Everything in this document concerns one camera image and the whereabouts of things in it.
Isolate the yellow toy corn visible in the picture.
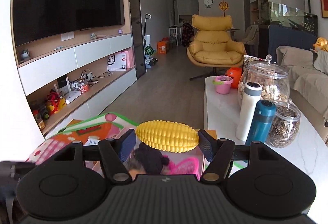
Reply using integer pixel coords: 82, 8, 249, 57
136, 120, 199, 153

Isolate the pink plastic strainer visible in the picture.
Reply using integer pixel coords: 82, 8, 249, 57
162, 154, 200, 177

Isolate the colourful play mat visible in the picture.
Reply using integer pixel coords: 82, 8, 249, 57
27, 112, 138, 165

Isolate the pink gift box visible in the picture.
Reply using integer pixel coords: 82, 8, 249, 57
123, 143, 210, 179

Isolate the black plush toy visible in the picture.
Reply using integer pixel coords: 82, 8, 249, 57
133, 143, 170, 175

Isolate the teal thermos bottle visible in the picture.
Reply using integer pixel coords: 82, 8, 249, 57
245, 100, 276, 146

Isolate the pink toy bucket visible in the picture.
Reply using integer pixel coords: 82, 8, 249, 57
212, 75, 233, 95

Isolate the white thermos bottle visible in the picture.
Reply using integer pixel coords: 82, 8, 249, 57
236, 82, 262, 141

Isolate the small glass seed jar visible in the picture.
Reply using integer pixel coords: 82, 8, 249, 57
266, 98, 301, 148

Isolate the orange container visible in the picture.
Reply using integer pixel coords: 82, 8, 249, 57
225, 67, 242, 89

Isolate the white SF parcel box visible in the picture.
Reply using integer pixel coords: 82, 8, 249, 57
107, 49, 134, 72

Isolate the large glass nut jar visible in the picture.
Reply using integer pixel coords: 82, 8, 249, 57
237, 54, 290, 105

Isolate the yellow lounge chair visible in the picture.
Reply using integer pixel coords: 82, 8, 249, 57
186, 14, 246, 81

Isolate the orange shopping bag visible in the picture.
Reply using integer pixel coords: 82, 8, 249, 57
157, 38, 170, 54

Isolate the beige sofa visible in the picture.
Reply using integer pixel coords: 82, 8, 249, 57
276, 45, 327, 143

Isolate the fish tank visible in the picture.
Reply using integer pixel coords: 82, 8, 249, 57
257, 0, 318, 60

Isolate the yellow duck plush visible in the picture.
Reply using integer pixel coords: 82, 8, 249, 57
313, 37, 328, 52

